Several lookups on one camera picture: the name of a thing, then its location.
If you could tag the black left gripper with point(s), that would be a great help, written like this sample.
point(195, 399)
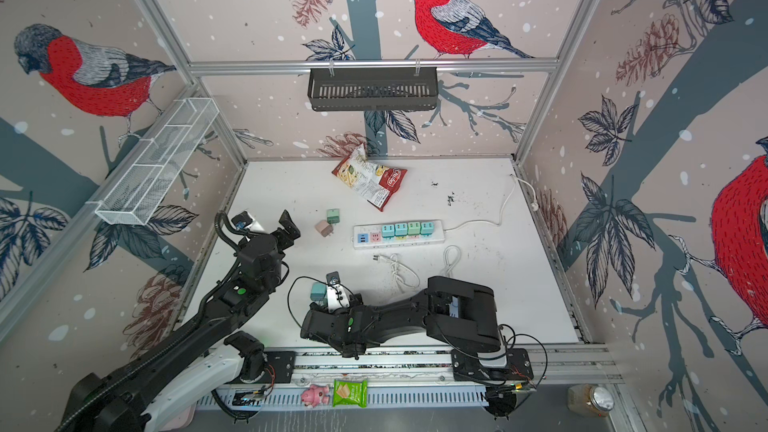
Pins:
point(285, 240)

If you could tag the white multicolour power strip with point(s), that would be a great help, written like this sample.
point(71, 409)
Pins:
point(366, 237)

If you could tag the teal plug adapter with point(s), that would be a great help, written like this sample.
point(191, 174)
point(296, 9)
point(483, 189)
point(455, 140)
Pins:
point(427, 228)
point(318, 293)
point(401, 229)
point(388, 231)

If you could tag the light green plug adapter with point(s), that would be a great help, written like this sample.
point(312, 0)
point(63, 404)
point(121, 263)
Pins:
point(413, 228)

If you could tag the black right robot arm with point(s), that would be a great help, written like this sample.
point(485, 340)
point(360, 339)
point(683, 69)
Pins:
point(459, 314)

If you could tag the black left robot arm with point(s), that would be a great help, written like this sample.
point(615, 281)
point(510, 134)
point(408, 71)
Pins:
point(207, 351)

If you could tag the pink plug adapter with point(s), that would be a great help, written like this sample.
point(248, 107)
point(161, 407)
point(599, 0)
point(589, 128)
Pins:
point(324, 228)

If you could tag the teal plug adapter front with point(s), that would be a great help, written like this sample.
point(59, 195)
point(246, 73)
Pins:
point(318, 293)

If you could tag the green plug adapter far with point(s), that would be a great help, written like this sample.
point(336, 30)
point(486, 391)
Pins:
point(333, 216)

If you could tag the green snack packet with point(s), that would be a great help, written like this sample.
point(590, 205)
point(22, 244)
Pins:
point(353, 393)

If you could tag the pink toy pig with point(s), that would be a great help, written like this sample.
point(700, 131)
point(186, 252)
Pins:
point(316, 395)

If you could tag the red white chips bag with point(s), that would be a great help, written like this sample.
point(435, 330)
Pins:
point(375, 183)

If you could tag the pink tray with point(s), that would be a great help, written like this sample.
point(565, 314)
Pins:
point(183, 419)

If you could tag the glass jar with lid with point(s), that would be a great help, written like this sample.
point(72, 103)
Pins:
point(590, 400)

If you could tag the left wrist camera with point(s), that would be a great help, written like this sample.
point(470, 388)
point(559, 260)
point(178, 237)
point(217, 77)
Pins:
point(244, 221)

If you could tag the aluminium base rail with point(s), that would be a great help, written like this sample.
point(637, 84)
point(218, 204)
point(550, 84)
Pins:
point(399, 377)

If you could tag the black hanging wire basket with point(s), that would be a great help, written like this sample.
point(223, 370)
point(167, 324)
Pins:
point(373, 89)

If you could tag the white wire mesh shelf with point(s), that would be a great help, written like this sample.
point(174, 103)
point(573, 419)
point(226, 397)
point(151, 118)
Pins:
point(141, 189)

